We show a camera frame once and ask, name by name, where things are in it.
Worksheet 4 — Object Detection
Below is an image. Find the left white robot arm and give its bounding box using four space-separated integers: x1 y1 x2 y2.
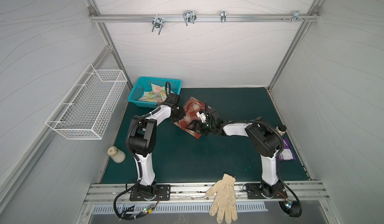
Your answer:
126 81 185 188

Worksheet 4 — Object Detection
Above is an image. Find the horizontal aluminium rail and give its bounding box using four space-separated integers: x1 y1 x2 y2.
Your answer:
90 13 321 23

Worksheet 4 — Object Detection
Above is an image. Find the metal U-bolt hook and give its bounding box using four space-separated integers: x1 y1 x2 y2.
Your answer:
152 17 164 35

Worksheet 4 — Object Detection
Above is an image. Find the black mounting plate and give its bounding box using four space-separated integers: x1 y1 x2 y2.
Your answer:
243 181 288 200
130 184 171 202

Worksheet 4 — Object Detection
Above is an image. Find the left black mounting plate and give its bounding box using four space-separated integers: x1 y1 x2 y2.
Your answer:
130 184 171 202

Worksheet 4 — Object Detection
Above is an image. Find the white ventilation grille strip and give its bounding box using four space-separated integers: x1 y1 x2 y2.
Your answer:
92 202 268 215

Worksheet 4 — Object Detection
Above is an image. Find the metal double hook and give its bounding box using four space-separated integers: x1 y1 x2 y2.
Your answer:
183 10 197 26

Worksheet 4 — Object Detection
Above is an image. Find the metal bracket with screws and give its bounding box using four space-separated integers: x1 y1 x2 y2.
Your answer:
282 11 309 23

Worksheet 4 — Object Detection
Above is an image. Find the left base cable bundle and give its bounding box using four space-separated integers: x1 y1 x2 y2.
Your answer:
112 181 161 221

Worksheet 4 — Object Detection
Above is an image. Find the white wire wall basket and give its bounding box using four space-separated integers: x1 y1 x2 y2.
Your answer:
46 64 127 140

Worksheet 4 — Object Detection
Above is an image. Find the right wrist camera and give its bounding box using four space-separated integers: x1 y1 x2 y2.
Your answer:
196 111 207 123

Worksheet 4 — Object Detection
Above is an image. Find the base cable bundle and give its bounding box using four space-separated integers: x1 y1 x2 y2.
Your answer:
112 181 161 221
278 178 303 218

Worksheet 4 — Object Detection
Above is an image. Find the beige knitted glove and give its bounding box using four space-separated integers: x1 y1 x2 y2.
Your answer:
206 173 238 224

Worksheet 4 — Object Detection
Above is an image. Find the red plaid skirt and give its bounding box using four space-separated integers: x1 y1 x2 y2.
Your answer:
174 97 205 139

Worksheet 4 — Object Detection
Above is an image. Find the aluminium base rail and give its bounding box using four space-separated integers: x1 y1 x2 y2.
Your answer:
84 181 330 204

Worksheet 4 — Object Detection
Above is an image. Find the beige bottle left side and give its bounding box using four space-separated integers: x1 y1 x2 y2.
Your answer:
107 146 126 164

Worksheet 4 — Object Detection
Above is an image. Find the small metal clip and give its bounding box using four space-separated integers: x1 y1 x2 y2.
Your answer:
221 11 227 23

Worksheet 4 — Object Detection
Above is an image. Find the purple snack packet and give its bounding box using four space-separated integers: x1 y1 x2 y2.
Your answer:
279 138 296 161

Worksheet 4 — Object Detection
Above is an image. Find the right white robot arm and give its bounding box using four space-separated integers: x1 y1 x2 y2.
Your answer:
187 107 284 187

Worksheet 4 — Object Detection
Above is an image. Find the right base cable bundle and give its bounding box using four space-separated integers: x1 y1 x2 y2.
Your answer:
278 178 303 218

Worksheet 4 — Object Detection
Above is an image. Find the teal plastic basket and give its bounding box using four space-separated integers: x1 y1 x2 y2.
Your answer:
128 77 182 108

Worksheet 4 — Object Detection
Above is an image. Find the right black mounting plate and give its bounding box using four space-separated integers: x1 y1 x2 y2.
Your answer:
243 181 288 200

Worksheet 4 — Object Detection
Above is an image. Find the floral skirt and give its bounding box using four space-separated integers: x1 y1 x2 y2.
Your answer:
139 84 173 103

